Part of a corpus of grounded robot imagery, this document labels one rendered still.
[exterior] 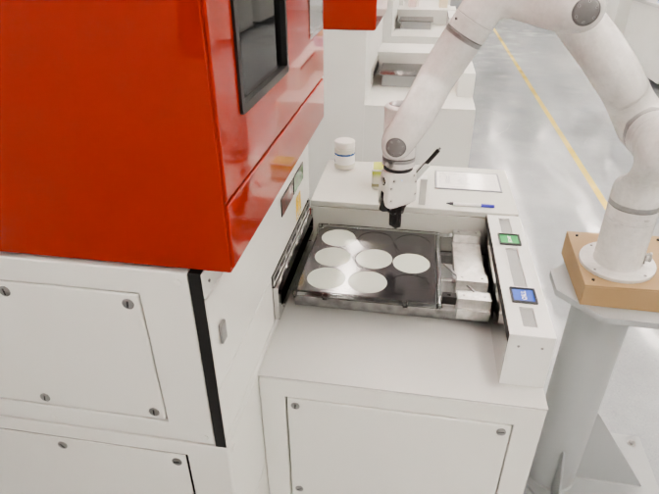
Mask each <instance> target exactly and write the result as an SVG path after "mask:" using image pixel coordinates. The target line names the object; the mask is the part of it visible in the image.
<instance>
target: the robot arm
mask: <svg viewBox="0 0 659 494"><path fill-rule="evenodd" d="M606 8H607V0H463V1H462V3H461V4H460V6H459V7H458V9H457V10H456V12H455V14H454V15H453V17H452V18H451V20H450V21H449V23H448V25H447V26H446V28H445V29H444V31H443V33H442V34H441V36H440V37H439V38H438V40H437V41H436V43H435V44H434V46H433V48H432V49H431V51H430V53H429V55H428V56H427V58H426V60H425V61H424V63H423V65H422V66H421V68H420V70H419V72H418V74H417V76H416V78H415V80H414V82H413V84H412V86H411V88H410V90H409V91H408V93H407V95H406V97H405V99H404V100H397V101H391V102H388V103H386V104H385V105H384V122H383V136H382V139H381V149H382V164H383V169H382V170H381V174H380V184H379V193H378V200H379V203H380V208H379V210H380V211H382V212H388V213H389V225H391V226H392V227H394V228H397V227H400V226H401V214H403V213H404V209H405V207H406V206H407V205H408V204H410V203H412V202H414V201H415V200H416V197H417V174H416V168H415V161H416V148H417V144H418V143H419V141H420V140H421V139H422V137H423V136H424V135H425V133H426V132H427V130H428V129H429V127H430V126H431V124H432V122H433V121H434V119H435V118H436V116H437V114H438V113H439V111H440V109H441V107H442V106H443V104H444V102H445V100H446V98H447V96H448V94H449V92H450V91H451V89H452V87H453V86H454V84H455V83H456V82H457V80H458V79H459V77H460V76H461V75H462V73H463V72H464V70H465V69H466V68H467V67H468V66H469V64H470V63H471V62H472V60H473V59H474V57H475V56H476V54H477V53H478V51H479V50H480V49H481V47H482V45H483V44H484V42H485V41H486V39H487V38H488V36H489V35H490V34H491V32H492V31H493V29H494V28H495V26H496V25H497V24H498V22H499V21H501V20H502V19H511V20H515V21H519V22H523V23H526V24H529V25H534V26H537V27H541V28H544V29H548V30H552V31H555V33H556V34H557V36H558V37H559V38H560V40H561V41H562V43H563V44H564V45H565V47H566V48H567V49H568V51H569V52H570V53H571V55H572V56H573V58H574V59H575V60H576V62H577V63H578V65H579V66H580V67H581V69H582V70H583V72H584V74H585V75H586V77H587V78H588V80H589V82H590V83H591V85H592V86H593V88H594V89H595V91H596V92H597V94H598V95H599V97H600V99H601V100H602V102H603V104H604V106H605V108H606V111H607V113H608V115H609V118H610V120H611V122H612V125H613V127H614V129H615V131H616V133H617V135H618V137H619V139H620V140H621V142H622V143H623V144H624V146H625V147H626V148H627V149H628V150H629V151H630V153H631V154H632V155H633V156H634V163H633V166H632V168H631V170H630V172H629V173H624V174H622V175H620V176H619V177H618V178H617V179H616V180H615V181H614V183H613V185H612V188H611V192H610V195H609V199H608V203H607V206H606V210H605V214H604V218H603V221H602V225H601V227H600V231H599V235H598V238H597V242H592V243H589V244H586V245H585V246H583V247H582V249H581V251H580V253H579V260H580V262H581V264H582V266H583V267H584V268H585V269H586V270H588V271H589V272H591V273H593V274H594V275H596V276H598V277H601V278H603V279H606V280H610V281H613V282H619V283H626V284H635V283H642V282H645V281H647V280H649V279H651V278H652V277H653V276H654V274H655V273H656V269H657V268H656V264H655V262H654V261H653V259H652V255H653V254H652V253H651V252H650V253H646V251H647V248H648V245H649V242H650V239H651V237H652V234H653V231H654V228H655V225H656V223H657V220H658V217H659V98H658V97H657V95H656V94H655V92H654V91H653V89H652V87H651V85H650V83H649V80H648V78H647V76H646V73H645V71H644V69H643V67H642V66H641V64H640V62H639V60H638V58H637V57H636V55H635V53H634V51H633V49H632V47H631V46H630V44H629V43H628V41H627V40H626V38H625V37H624V36H623V35H622V33H621V32H620V31H619V29H618V28H617V27H616V25H615V24H614V23H613V21H612V20H611V19H610V18H609V16H608V15H607V14H606Z"/></svg>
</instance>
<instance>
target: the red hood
mask: <svg viewBox="0 0 659 494"><path fill-rule="evenodd" d="M323 75H324V22H323V0H0V252H11V253H22V254H32V255H43V256H54V257H65V258H76V259H86V260H97V261H108V262H119V263H130V264H141V265H151V266H162V267H173V268H183V269H194V270H204V271H211V272H232V270H233V269H234V267H235V266H236V264H237V262H238V261H239V259H240V257H241V256H242V254H243V252H244V250H245V249H246V247H247V245H248V244H249V242H250V240H251V239H252V237H253V235H254V234H255V232H256V230H257V228H258V227H259V225H260V223H261V222H262V220H263V218H264V217H265V215H266V213H267V212H268V211H269V209H270V207H271V206H272V204H273V202H274V201H275V199H276V197H277V196H278V194H279V192H280V190H281V188H282V186H283V185H284V183H285V181H286V180H287V178H288V176H289V175H290V173H291V171H292V170H293V168H294V166H295V164H296V163H297V161H298V159H299V158H300V156H301V154H302V153H303V151H304V149H305V147H306V146H307V144H308V142H309V141H310V139H311V137H312V136H313V134H314V132H315V131H316V129H317V127H318V125H319V124H320V122H321V120H322V119H323V117H324V79H323Z"/></svg>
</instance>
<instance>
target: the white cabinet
mask: <svg viewBox="0 0 659 494"><path fill-rule="evenodd" d="M258 377H259V388H260V398H261V408H262V419H263V428H264V439H265V449H266V460H267V470H268V480H269V490H270V494H523V493H524V490H525V487H526V483H527V480H528V476H529V473H530V469H531V466H532V460H533V457H534V453H535V450H536V446H537V443H538V440H539V436H540V433H541V430H542V427H543V423H544V420H545V416H546V413H547V411H544V410H536V409H527V408H519V407H511V406H502V405H494V404H486V403H478V402H470V401H461V400H453V399H445V398H436V397H429V396H420V395H412V394H404V393H395V392H387V391H379V390H371V389H363V388H355V387H346V386H338V385H329V384H321V383H314V382H305V381H297V380H289V379H280V378H272V377H264V376H258Z"/></svg>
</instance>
